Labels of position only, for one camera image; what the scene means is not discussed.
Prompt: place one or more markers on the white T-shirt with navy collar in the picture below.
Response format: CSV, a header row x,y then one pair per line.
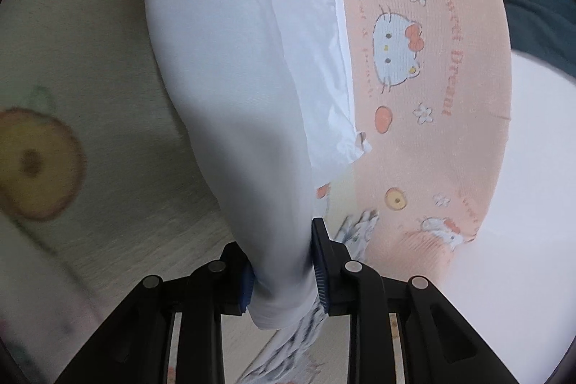
x,y
225,73

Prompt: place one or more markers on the light blue printed garment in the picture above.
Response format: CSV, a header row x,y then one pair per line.
x,y
292,339

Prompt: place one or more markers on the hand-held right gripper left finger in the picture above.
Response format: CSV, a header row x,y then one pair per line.
x,y
245,289

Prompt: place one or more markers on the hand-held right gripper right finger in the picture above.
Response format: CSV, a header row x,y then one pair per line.
x,y
320,271

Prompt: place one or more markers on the pink cat print blanket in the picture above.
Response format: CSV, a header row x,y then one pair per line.
x,y
477,51

